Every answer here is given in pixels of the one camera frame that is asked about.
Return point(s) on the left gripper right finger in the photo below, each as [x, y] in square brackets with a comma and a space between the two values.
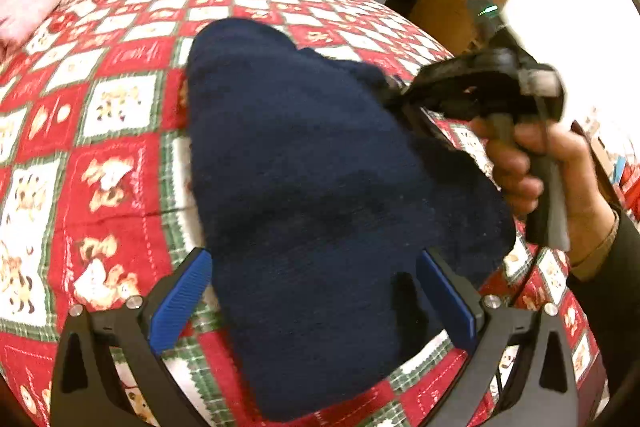
[542, 382]

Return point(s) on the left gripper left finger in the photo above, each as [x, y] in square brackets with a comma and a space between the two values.
[86, 389]

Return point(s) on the navy knitted striped sweater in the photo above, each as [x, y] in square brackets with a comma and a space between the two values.
[315, 204]

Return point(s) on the dark sleeved right forearm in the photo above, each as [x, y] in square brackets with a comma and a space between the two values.
[606, 285]

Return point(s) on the red Christmas patchwork bedspread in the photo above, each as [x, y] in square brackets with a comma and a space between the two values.
[96, 202]

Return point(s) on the pink folded quilt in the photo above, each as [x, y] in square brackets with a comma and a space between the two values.
[19, 20]

